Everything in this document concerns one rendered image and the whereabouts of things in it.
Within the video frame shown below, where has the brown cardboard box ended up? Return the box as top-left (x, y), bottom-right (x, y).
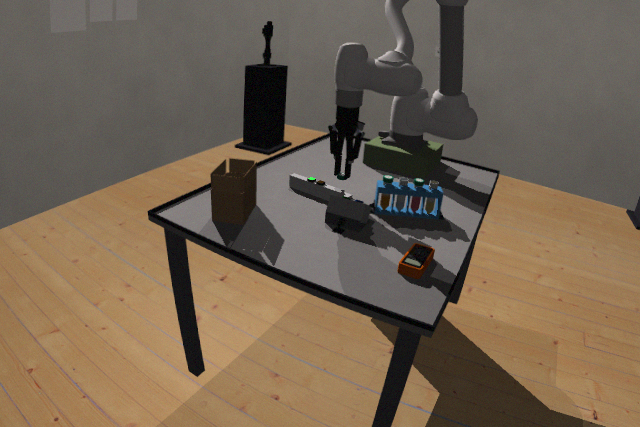
top-left (211, 158), bottom-right (257, 225)

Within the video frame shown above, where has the orange digital multimeter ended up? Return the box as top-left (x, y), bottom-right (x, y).
top-left (397, 243), bottom-right (435, 279)

